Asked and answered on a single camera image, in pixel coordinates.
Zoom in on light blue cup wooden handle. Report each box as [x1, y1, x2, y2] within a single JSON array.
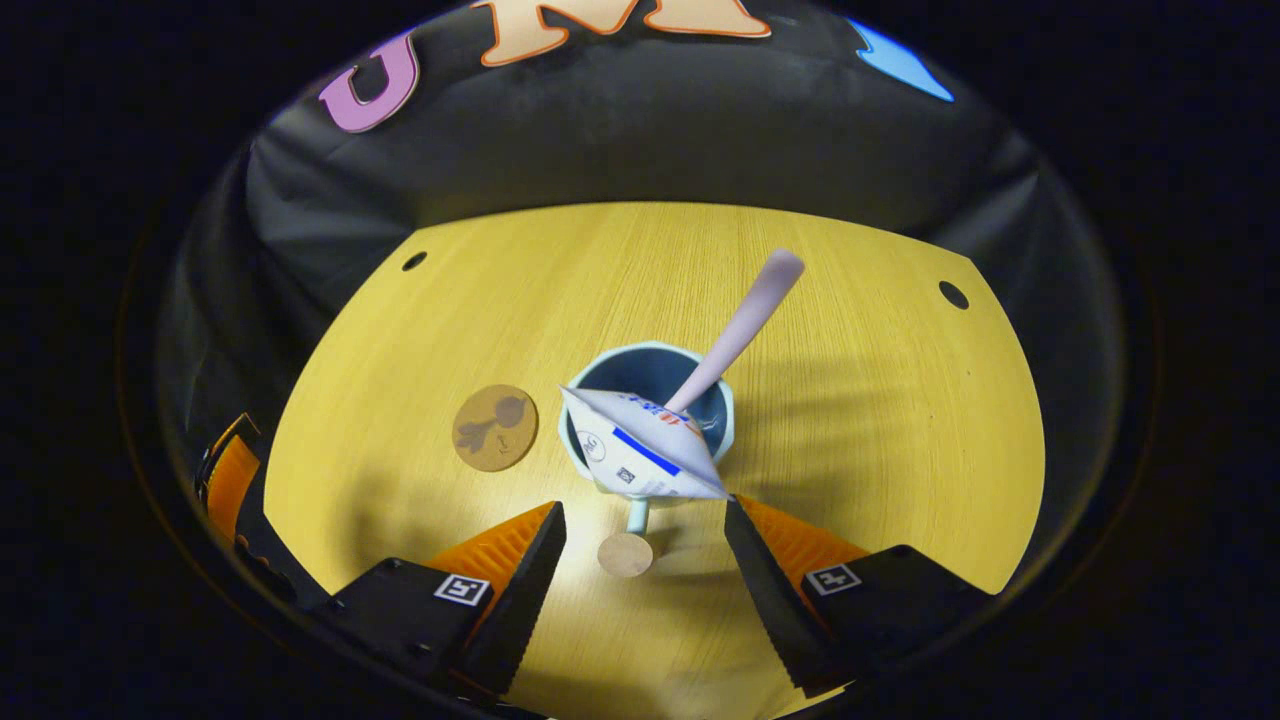
[[557, 341, 736, 579]]

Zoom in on black backdrop cloth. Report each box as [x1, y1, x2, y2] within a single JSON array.
[[155, 0, 1131, 601]]

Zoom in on pink toothbrush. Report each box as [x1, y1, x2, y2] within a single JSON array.
[[664, 249, 806, 414]]

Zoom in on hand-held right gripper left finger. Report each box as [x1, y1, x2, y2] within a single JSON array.
[[325, 500, 568, 701]]

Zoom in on white toothpaste tube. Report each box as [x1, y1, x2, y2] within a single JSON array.
[[559, 385, 730, 501]]

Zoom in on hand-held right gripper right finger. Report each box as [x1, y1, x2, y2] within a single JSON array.
[[722, 496, 1001, 701]]

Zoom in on round brown coaster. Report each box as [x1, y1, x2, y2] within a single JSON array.
[[452, 384, 540, 473]]

